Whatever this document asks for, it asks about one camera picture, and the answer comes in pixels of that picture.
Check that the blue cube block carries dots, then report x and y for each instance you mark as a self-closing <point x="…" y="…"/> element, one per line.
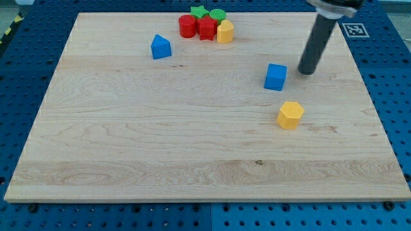
<point x="275" y="77"/>

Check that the robot arm flange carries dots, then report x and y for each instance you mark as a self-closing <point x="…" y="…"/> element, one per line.
<point x="335" y="9"/>

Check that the yellow hexagon block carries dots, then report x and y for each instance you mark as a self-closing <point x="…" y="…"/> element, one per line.
<point x="289" y="115"/>

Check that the blue triangular prism block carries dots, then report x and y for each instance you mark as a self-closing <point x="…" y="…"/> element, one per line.
<point x="161" y="47"/>

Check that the yellow heart block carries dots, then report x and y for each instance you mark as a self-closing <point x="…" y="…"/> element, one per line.
<point x="225" y="32"/>

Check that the red star block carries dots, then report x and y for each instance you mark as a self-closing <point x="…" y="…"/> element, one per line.
<point x="206" y="28"/>

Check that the light wooden board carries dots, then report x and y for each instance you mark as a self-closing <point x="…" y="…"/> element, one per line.
<point x="117" y="126"/>

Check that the red cylinder block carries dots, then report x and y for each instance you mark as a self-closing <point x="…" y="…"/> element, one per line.
<point x="187" y="26"/>

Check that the green cylinder block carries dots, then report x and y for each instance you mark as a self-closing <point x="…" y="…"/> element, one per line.
<point x="218" y="14"/>

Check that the green star block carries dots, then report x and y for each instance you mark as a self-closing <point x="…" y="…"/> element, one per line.
<point x="198" y="12"/>

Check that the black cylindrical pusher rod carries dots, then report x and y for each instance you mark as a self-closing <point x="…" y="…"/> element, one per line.
<point x="315" y="46"/>

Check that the white fiducial marker tag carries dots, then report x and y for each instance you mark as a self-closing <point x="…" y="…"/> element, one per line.
<point x="354" y="30"/>

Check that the yellow black hazard tape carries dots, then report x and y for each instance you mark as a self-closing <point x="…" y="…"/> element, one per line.
<point x="12" y="29"/>

